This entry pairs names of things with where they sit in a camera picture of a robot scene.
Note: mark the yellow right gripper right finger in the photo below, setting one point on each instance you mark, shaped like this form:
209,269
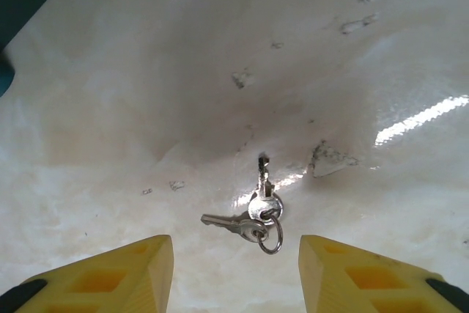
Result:
366,283

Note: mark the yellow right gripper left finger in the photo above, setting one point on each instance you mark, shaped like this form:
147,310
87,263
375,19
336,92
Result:
110,283

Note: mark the small silver key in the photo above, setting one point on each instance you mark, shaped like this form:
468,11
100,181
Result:
246,231

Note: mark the large silver key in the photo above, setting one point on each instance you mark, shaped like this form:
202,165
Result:
257,209

